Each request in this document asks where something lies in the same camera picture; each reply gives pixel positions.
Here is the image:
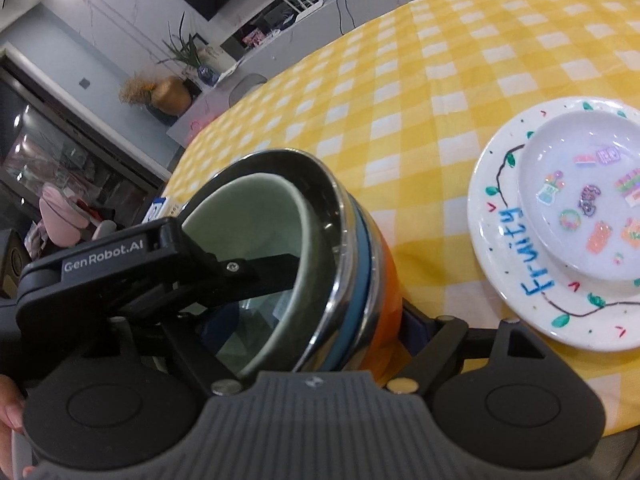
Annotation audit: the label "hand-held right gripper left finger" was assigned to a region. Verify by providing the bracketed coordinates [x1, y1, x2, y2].
[47, 316, 247, 397]

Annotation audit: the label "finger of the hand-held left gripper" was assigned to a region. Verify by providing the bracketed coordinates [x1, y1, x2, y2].
[175, 229, 302, 312]

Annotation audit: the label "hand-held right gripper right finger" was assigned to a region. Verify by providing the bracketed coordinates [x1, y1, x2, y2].
[385, 302, 551, 397]

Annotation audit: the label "orange steel bowl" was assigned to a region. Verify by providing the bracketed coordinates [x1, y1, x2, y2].
[350, 195, 403, 388]

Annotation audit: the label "green ceramic bowl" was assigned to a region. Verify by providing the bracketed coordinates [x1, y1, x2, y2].
[180, 172, 333, 378]

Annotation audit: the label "blue steel bowl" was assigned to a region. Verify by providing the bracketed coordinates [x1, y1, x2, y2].
[167, 147, 378, 376]

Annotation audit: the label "white painted plate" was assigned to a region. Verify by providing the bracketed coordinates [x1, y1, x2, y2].
[466, 96, 640, 352]

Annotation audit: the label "small white sticker plate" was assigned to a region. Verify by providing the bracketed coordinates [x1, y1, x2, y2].
[515, 110, 640, 281]

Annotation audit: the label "person's left hand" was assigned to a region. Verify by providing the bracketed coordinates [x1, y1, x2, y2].
[0, 374, 27, 432]

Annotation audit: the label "white box with blue label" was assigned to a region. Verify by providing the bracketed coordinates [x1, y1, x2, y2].
[145, 195, 181, 223]

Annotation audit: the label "pink plastic basket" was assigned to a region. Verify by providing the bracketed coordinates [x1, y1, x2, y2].
[185, 115, 221, 136]

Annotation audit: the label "glass sliding door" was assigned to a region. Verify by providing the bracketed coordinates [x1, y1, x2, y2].
[0, 45, 166, 241]

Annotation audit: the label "gold vase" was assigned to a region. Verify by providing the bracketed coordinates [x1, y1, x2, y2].
[150, 76, 193, 113]

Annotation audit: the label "dried yellow flowers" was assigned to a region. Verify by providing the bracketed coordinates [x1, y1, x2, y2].
[119, 72, 161, 108]

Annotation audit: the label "white marble tv console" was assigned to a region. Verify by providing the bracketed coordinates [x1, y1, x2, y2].
[167, 0, 416, 148]

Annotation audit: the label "green plant in blue vase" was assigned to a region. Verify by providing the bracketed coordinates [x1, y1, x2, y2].
[157, 12, 221, 86]

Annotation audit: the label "yellow checked tablecloth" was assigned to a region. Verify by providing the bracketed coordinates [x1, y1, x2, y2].
[160, 0, 640, 433]

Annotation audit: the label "white router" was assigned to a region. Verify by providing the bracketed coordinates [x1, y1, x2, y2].
[282, 0, 326, 21]

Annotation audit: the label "black cable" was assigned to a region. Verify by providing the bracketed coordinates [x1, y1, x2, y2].
[335, 0, 361, 36]

